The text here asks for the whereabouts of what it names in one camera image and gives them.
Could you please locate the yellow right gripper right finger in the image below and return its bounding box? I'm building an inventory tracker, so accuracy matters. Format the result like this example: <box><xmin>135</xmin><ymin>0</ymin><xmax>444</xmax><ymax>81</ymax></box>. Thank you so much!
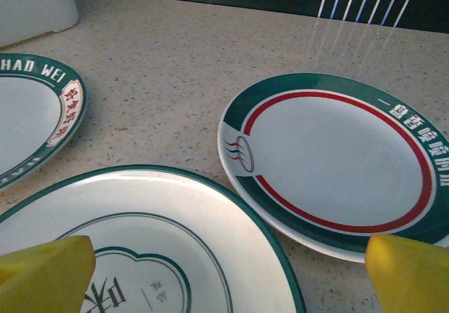
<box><xmin>366</xmin><ymin>234</ymin><xmax>449</xmax><ymax>313</ymax></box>

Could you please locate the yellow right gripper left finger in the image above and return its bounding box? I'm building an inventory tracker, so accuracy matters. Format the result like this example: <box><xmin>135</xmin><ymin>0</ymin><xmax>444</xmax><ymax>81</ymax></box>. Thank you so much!
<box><xmin>0</xmin><ymin>234</ymin><xmax>96</xmax><ymax>313</ymax></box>

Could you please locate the white plate green clover outline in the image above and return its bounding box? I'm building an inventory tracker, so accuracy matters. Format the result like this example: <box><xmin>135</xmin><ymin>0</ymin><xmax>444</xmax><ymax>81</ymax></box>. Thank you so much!
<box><xmin>0</xmin><ymin>164</ymin><xmax>307</xmax><ymax>313</ymax></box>

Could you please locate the green rim plate red ring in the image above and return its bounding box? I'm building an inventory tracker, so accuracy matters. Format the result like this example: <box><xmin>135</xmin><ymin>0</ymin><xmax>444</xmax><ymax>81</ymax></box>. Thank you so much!
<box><xmin>217</xmin><ymin>72</ymin><xmax>449</xmax><ymax>264</ymax></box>

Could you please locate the green rim plate HAO WEI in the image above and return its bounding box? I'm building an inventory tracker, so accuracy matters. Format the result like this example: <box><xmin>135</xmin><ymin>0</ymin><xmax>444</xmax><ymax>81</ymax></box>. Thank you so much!
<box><xmin>0</xmin><ymin>53</ymin><xmax>88</xmax><ymax>190</ymax></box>

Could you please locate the white plastic bin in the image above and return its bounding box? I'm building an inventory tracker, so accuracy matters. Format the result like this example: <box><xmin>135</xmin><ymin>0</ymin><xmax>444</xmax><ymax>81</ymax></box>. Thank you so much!
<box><xmin>0</xmin><ymin>0</ymin><xmax>80</xmax><ymax>49</ymax></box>

